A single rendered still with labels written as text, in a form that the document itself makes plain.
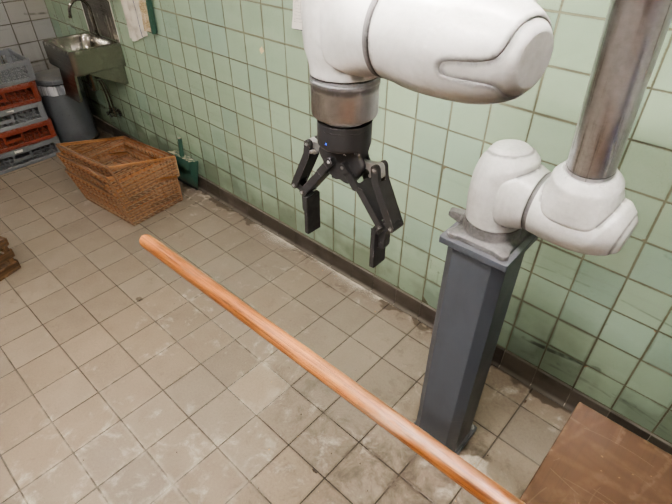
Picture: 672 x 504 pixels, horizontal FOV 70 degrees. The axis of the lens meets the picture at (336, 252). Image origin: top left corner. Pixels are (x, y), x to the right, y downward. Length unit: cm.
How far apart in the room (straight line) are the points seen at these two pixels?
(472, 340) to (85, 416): 163
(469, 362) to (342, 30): 125
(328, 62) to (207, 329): 206
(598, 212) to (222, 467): 159
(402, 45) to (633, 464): 131
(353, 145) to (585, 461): 114
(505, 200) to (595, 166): 22
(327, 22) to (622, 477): 132
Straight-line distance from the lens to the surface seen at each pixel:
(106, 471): 221
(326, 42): 59
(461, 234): 137
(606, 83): 107
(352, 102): 62
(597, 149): 113
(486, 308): 147
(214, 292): 91
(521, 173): 125
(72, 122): 462
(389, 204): 67
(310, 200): 77
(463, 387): 174
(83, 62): 388
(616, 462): 157
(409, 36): 51
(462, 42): 48
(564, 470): 150
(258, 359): 236
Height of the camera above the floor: 180
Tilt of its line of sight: 38 degrees down
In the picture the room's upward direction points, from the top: straight up
